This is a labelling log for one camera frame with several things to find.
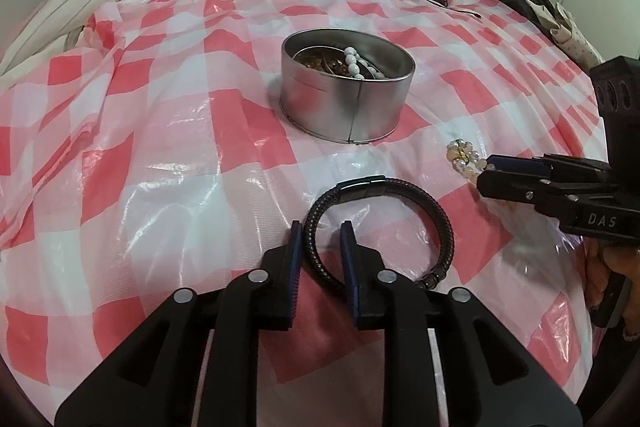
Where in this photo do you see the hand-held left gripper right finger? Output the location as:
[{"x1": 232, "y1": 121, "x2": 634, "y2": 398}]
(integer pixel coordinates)
[{"x1": 339, "y1": 219, "x2": 585, "y2": 427}]

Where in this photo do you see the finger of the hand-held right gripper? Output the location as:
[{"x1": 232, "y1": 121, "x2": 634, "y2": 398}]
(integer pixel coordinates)
[
  {"x1": 487, "y1": 153, "x2": 612, "y2": 181},
  {"x1": 476, "y1": 169, "x2": 577, "y2": 208}
]

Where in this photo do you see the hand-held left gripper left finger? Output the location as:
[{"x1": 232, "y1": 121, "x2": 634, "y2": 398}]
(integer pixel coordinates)
[{"x1": 54, "y1": 221, "x2": 303, "y2": 427}]

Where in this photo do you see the clear bead bracelet gold charm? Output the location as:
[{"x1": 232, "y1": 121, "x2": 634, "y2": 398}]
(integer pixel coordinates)
[{"x1": 446, "y1": 139, "x2": 489, "y2": 181}]

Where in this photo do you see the black braided bracelet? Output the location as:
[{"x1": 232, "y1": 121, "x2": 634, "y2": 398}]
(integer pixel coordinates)
[{"x1": 305, "y1": 176, "x2": 455, "y2": 292}]

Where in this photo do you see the round metal tin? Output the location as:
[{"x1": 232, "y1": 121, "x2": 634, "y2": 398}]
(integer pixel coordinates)
[{"x1": 279, "y1": 28, "x2": 417, "y2": 145}]

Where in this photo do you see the white bead bracelet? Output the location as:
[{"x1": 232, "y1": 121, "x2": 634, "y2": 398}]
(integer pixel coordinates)
[{"x1": 343, "y1": 48, "x2": 387, "y2": 81}]

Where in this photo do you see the amber bead bracelet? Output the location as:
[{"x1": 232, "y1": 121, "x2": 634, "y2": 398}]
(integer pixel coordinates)
[{"x1": 294, "y1": 47, "x2": 351, "y2": 75}]

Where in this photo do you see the person's right hand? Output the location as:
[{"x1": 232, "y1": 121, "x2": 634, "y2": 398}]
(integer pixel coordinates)
[{"x1": 583, "y1": 241, "x2": 610, "y2": 309}]

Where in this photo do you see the white dotted cloth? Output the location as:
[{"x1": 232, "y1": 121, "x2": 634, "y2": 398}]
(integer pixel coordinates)
[{"x1": 530, "y1": 0, "x2": 607, "y2": 68}]

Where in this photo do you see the red white checked plastic sheet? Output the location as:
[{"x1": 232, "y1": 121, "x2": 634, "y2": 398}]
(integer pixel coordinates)
[{"x1": 0, "y1": 0, "x2": 617, "y2": 427}]

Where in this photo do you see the white striped bedding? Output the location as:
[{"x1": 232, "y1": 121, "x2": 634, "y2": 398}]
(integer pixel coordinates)
[{"x1": 0, "y1": 0, "x2": 451, "y2": 78}]

